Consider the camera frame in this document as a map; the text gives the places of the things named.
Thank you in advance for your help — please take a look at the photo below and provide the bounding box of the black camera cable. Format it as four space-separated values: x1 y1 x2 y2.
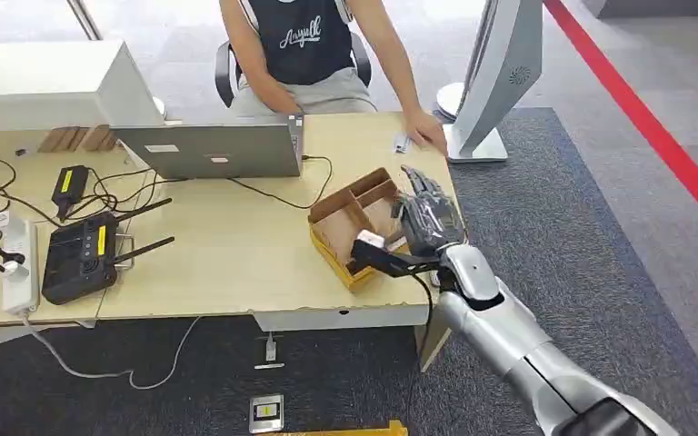
404 273 435 422

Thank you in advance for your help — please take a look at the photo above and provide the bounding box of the white power strip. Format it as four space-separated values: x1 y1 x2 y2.
0 216 40 315

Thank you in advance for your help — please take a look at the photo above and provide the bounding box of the red floor tape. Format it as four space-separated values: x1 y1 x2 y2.
543 0 698 245

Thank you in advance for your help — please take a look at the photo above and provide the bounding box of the steel floor socket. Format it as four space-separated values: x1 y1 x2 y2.
248 393 285 435

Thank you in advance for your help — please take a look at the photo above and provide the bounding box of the black laptop cable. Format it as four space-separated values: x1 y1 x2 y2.
228 154 334 211

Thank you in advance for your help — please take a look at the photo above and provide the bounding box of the black office chair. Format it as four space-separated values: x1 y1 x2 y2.
214 33 373 108

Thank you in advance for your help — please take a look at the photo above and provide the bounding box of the yellow bar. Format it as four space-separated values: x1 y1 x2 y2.
288 420 409 436

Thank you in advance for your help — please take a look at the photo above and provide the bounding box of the hanging drawer key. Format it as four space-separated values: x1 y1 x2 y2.
254 332 285 371

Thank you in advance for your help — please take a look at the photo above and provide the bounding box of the white power strip cable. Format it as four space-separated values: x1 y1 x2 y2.
22 313 203 391

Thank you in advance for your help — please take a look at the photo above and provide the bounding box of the wooden block stack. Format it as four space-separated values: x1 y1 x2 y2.
37 126 90 154
81 124 118 153

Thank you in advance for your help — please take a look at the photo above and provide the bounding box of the grey laptop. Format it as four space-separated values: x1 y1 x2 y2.
111 113 305 181

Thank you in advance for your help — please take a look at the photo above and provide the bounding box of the silver kiosk stand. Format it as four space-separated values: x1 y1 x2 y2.
434 0 544 164

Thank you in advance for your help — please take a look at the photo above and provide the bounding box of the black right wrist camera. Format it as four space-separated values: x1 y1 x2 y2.
350 229 442 279

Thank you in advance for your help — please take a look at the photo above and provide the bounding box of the black cable tangle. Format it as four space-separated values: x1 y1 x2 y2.
0 153 166 275

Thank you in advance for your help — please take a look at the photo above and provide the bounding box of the person's left hand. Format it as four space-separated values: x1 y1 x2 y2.
403 108 450 156

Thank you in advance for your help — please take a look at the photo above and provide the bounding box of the person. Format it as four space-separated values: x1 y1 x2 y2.
219 0 450 158

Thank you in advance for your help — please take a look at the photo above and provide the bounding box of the white desk drawer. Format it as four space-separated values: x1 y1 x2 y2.
252 303 432 333

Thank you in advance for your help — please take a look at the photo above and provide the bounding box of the black remote controller with antennas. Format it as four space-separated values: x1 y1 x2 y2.
42 197 175 306

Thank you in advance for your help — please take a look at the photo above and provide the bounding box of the white cabinet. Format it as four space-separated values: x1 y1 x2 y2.
0 39 166 134

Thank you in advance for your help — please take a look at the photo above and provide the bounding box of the wooden card box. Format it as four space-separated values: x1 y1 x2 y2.
307 167 414 294

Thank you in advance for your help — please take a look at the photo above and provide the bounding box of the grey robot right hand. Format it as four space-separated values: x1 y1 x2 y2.
392 165 467 257

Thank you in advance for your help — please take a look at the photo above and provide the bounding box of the black plug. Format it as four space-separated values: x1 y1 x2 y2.
0 245 27 275

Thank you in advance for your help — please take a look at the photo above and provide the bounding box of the black power adapter yellow label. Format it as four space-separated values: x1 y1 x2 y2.
51 164 90 223

